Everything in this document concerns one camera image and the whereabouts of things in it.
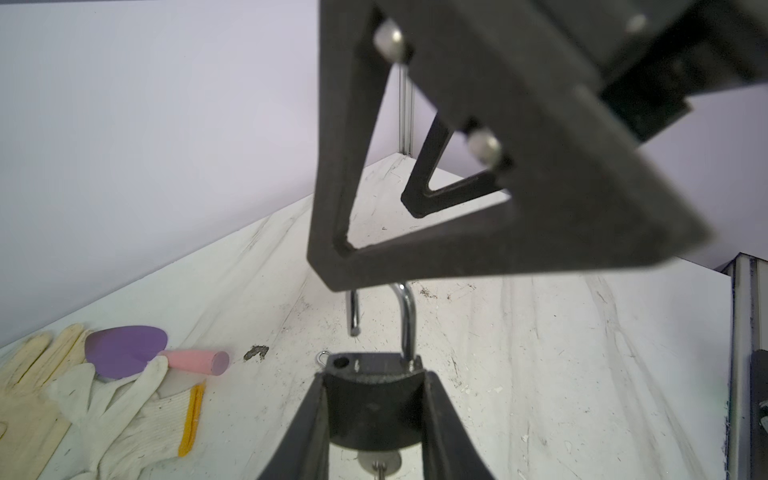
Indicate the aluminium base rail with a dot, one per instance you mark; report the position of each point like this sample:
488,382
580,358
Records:
746,444

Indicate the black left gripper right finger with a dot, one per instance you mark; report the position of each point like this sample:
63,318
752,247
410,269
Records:
447,451

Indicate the purple pink spatula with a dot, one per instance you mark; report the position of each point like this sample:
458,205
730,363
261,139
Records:
122,352

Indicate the beige work glove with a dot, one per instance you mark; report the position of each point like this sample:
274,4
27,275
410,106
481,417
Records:
32,426

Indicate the black padlock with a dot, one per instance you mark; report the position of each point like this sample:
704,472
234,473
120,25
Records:
375,398

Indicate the white cloth glove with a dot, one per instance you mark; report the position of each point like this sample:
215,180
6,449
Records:
124,426

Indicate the aluminium frame corner post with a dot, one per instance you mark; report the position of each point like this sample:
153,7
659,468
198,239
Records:
405,111

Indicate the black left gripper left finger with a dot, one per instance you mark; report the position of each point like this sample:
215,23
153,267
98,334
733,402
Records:
303,452

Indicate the small dark clip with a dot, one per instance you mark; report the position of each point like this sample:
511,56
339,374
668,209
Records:
256,351

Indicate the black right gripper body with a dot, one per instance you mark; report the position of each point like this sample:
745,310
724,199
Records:
647,57

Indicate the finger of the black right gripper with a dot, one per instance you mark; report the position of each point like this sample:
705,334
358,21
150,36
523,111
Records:
581,196
420,199

